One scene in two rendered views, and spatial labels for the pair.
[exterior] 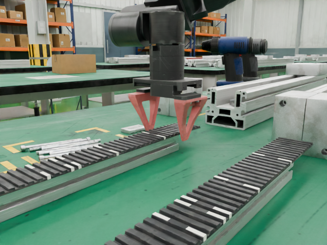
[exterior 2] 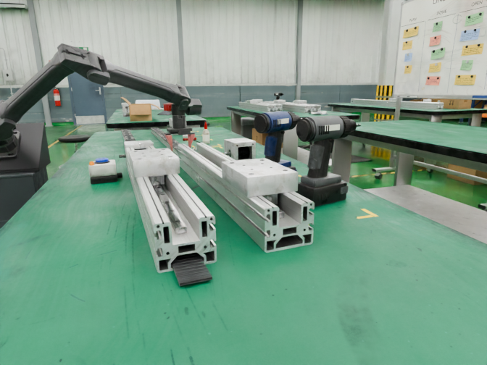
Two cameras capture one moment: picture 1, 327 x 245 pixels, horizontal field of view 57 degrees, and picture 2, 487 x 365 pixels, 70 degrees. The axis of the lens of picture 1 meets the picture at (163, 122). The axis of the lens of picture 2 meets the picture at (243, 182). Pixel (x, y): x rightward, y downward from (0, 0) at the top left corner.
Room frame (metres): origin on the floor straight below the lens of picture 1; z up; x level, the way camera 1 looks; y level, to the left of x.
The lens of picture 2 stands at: (1.50, -1.20, 1.07)
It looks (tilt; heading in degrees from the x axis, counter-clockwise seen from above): 15 degrees down; 120
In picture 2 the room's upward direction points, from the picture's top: 1 degrees counter-clockwise
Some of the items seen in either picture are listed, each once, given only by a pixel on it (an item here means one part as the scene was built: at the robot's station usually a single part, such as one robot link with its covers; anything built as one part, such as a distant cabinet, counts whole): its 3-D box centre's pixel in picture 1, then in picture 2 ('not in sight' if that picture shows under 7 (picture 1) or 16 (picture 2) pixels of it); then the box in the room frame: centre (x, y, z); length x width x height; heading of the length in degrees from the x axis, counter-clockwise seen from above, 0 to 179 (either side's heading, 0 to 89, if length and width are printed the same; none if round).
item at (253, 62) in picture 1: (240, 66); (330, 158); (1.26, -0.32, 0.89); 0.20 x 0.08 x 0.22; 60
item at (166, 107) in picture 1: (183, 96); (236, 152); (0.82, -0.05, 0.83); 0.11 x 0.10 x 0.10; 54
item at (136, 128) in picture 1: (134, 129); not in sight; (0.63, 0.06, 0.78); 0.05 x 0.03 x 0.01; 135
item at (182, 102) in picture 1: (178, 112); (174, 140); (0.49, -0.03, 0.85); 0.07 x 0.07 x 0.09; 50
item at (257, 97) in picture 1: (284, 91); (222, 177); (0.97, -0.39, 0.82); 0.80 x 0.10 x 0.09; 140
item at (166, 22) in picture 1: (163, 28); (180, 109); (0.51, 0.00, 0.98); 0.07 x 0.06 x 0.07; 60
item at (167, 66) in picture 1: (166, 67); (179, 124); (0.50, -0.01, 0.92); 0.10 x 0.07 x 0.07; 50
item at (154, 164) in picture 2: not in sight; (153, 166); (0.85, -0.54, 0.87); 0.16 x 0.11 x 0.07; 140
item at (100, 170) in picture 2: not in sight; (106, 170); (0.56, -0.45, 0.81); 0.10 x 0.08 x 0.06; 50
